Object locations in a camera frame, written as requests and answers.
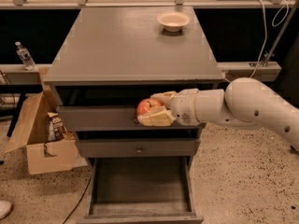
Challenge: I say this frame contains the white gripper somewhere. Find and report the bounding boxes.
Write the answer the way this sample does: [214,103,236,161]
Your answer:
[137,89,199,127]

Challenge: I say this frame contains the red apple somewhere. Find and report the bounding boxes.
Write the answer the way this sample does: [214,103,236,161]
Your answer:
[136,98,162,115]

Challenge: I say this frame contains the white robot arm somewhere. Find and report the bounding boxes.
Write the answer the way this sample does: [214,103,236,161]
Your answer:
[137,77,299,150]

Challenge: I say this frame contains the grey middle drawer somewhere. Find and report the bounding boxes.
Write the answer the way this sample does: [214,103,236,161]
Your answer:
[76,128,200,158]

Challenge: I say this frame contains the grey drawer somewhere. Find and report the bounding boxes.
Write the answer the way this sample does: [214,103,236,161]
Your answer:
[76,128,200,158]
[77,157,204,224]
[56,83,211,132]

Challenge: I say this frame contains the grey wooden drawer cabinet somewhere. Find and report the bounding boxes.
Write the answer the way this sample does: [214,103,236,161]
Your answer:
[43,6,225,224]

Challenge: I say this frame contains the grey top drawer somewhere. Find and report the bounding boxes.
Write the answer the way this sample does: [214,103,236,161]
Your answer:
[56,83,211,132]

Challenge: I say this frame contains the grey bottom drawer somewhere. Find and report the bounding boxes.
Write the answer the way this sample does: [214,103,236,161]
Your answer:
[77,157,204,224]

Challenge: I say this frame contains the white ceramic bowl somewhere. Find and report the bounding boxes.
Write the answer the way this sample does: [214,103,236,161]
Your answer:
[157,11,191,32]

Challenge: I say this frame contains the brown snack bag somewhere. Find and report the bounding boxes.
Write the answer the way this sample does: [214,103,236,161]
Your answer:
[48,112,66,141]

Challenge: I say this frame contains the open cardboard box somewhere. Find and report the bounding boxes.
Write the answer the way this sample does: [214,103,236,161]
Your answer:
[5,68,86,175]

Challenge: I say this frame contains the black table leg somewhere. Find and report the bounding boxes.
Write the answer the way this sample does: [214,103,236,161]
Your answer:
[0,85,42,137]

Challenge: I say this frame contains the clear plastic water bottle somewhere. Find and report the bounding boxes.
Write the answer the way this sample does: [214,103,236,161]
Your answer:
[15,41,36,71]

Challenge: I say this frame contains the metal stand pole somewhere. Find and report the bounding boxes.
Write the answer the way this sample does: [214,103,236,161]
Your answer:
[262,0,299,66]

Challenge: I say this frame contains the white shoe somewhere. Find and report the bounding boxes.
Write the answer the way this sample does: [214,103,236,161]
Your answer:
[0,201,13,219]

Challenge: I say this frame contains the black floor cable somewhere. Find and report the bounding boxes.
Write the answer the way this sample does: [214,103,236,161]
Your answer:
[61,175,93,224]

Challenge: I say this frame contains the white cable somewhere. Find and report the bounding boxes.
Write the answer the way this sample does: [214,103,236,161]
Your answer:
[222,0,291,82]

